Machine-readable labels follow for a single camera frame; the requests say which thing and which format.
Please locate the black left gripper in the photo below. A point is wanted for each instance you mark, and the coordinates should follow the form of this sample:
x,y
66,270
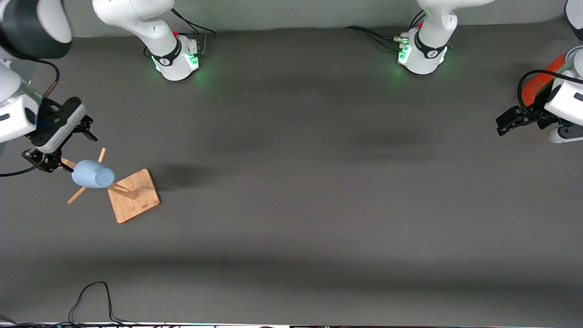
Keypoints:
x,y
531,117

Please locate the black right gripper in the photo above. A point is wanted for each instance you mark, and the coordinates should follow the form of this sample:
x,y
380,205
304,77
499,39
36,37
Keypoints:
x,y
47,161

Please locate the light blue cup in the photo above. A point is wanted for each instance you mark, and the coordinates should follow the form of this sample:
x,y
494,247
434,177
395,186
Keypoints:
x,y
91,174

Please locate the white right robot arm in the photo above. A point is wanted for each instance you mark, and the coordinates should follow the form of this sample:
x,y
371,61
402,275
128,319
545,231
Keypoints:
x,y
145,23

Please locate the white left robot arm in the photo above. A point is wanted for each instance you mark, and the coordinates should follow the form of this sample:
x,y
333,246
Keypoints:
x,y
428,50

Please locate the wooden cup rack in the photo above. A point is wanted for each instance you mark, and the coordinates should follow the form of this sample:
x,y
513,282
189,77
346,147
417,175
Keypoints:
x,y
134,200

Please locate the orange can with fruit logo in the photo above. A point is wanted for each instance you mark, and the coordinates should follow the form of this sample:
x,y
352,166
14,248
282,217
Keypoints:
x,y
535,89

